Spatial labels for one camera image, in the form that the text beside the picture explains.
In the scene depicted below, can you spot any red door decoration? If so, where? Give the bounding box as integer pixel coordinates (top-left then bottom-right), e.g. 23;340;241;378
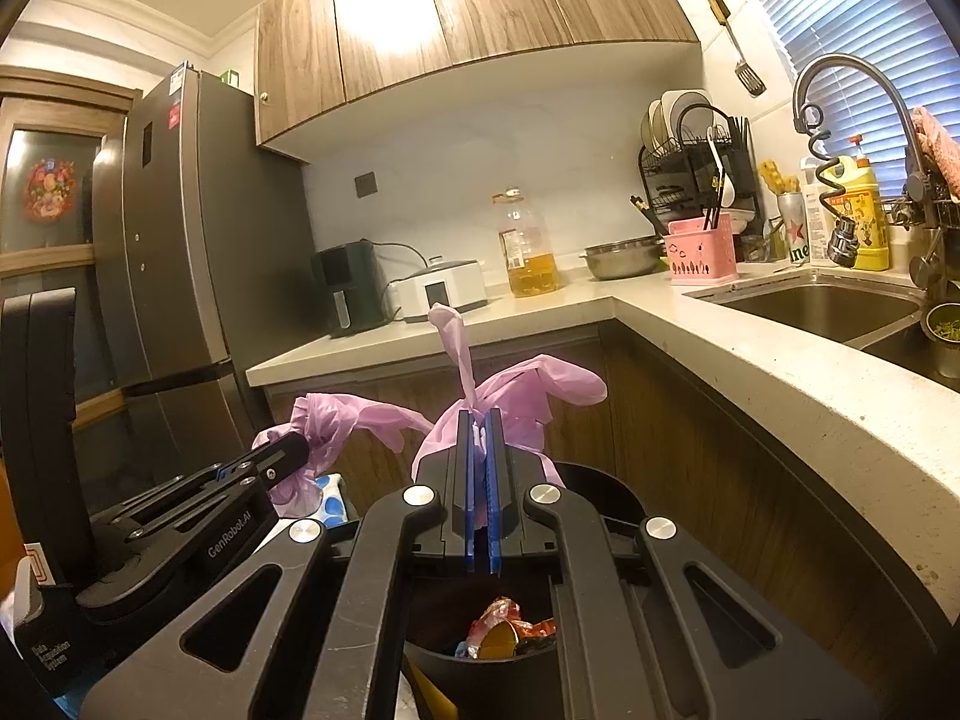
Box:
26;157;80;224

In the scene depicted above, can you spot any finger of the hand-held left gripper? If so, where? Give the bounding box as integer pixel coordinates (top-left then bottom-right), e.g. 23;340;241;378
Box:
75;457;301;614
88;431;312;535

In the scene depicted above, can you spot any green beer can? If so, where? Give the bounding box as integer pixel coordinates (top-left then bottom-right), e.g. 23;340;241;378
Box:
776;191;814;265

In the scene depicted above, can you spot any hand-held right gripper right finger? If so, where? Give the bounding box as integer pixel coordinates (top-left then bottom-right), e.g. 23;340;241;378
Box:
486;409;878;720

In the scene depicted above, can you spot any wooden wall cabinet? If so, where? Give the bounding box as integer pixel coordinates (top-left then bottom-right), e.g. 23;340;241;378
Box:
255;0;702;149

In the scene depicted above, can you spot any white rice cooker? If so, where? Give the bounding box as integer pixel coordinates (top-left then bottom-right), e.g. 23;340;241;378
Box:
394;256;487;323

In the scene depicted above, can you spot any pink plastic bag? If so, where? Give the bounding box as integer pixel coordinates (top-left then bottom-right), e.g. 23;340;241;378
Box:
253;304;608;518

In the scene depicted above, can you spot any steel sink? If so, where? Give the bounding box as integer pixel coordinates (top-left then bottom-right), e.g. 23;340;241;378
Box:
690;270;960;383

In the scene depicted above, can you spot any yellow detergent bottle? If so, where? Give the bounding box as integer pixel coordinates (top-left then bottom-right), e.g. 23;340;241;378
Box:
825;133;892;272

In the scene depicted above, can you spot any black trash bin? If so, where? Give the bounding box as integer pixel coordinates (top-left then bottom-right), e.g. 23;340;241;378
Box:
401;460;938;720

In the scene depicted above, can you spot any black power cable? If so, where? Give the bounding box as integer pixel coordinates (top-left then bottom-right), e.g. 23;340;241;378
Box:
371;240;434;316

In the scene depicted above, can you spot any grey refrigerator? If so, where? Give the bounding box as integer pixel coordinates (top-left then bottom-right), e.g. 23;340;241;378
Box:
90;67;320;458

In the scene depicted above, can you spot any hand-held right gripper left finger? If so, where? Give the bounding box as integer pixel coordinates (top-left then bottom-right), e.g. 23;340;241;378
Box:
79;409;482;720

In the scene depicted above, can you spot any wooden base cabinet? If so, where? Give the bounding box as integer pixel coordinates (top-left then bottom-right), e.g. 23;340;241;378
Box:
262;321;938;616

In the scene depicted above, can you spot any cooking oil bottle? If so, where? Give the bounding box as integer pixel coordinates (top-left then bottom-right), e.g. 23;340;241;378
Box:
491;187;562;299

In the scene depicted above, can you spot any wooden sliding door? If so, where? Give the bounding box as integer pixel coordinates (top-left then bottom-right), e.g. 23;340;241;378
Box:
0;67;143;432

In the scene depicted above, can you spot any white ladle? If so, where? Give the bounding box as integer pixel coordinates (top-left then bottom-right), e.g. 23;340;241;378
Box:
703;142;730;212

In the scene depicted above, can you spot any white bottle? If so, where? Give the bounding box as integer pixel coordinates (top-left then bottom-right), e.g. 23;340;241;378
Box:
799;157;835;263

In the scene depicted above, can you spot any steel faucet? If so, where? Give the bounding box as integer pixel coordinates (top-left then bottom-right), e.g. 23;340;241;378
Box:
791;52;950;235

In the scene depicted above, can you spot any black air fryer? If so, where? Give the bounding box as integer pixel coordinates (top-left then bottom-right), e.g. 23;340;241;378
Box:
311;240;391;338

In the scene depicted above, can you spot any floral tablecloth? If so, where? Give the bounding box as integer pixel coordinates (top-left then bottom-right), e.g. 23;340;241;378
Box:
311;472;350;526

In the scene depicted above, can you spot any pink cloth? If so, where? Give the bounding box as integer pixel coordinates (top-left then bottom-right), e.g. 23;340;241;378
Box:
911;106;960;203

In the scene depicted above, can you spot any yellow handled slotted spatula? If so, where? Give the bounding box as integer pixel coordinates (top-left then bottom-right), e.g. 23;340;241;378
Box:
705;0;767;97

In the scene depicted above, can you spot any gold tin can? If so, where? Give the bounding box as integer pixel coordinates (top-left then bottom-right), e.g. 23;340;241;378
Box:
480;624;526;661

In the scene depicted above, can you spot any black dish rack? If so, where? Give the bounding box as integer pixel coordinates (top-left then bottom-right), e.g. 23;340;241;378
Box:
637;101;764;250

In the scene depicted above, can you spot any steel sink strainer cup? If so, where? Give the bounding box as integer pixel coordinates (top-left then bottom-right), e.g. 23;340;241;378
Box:
919;301;960;381

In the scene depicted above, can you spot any black coiled faucet sprayer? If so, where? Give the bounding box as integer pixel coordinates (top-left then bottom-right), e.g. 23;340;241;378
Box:
799;101;861;268

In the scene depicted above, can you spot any steel pot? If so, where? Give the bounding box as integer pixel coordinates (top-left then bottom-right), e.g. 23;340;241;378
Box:
579;235;665;280

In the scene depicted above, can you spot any pink utensil holder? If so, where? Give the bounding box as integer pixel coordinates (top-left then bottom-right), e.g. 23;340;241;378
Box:
662;214;737;286

